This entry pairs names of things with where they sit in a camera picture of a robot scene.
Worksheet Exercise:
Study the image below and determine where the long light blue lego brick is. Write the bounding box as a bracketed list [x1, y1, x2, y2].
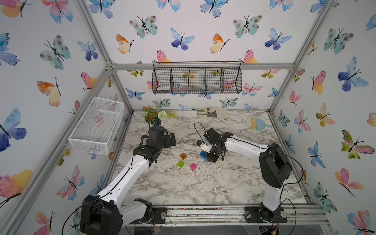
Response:
[200, 151, 208, 161]

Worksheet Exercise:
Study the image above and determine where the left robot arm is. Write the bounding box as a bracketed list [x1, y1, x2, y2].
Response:
[79, 125, 176, 235]

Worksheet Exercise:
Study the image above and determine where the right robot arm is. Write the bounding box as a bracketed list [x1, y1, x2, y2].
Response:
[196, 128, 292, 223]

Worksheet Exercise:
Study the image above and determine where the orange lego brick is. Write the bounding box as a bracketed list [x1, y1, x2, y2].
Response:
[180, 153, 187, 160]

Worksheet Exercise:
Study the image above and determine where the green lego brick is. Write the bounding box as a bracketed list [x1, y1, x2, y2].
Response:
[177, 161, 185, 168]

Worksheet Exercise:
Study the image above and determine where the pink lego brick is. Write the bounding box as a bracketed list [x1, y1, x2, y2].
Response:
[190, 163, 197, 171]

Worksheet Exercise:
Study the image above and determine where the potted flower plant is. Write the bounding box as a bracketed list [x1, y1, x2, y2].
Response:
[143, 106, 177, 125]

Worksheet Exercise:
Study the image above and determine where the beige folded cloth stack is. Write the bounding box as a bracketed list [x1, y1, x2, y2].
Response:
[196, 106, 228, 118]

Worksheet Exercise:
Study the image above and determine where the blue hand brush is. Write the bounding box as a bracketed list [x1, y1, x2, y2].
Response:
[250, 118, 273, 131]

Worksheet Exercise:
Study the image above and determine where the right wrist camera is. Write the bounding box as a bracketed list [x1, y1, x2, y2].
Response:
[196, 140, 212, 153]

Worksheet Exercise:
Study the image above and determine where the white mesh wall basket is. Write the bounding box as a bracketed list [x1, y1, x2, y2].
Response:
[68, 97, 124, 155]

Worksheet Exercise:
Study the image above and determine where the black wire wall basket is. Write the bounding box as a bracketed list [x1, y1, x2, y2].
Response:
[151, 61, 243, 95]

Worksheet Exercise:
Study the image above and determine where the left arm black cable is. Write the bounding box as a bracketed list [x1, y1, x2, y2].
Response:
[61, 193, 98, 235]

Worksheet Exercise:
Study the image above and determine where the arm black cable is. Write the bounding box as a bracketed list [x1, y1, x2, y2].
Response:
[278, 158, 305, 235]
[61, 193, 98, 235]

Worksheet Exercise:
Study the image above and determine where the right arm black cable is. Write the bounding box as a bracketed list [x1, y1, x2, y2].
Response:
[278, 158, 305, 235]

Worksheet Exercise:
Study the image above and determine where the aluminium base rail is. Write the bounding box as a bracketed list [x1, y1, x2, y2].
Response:
[131, 204, 329, 226]

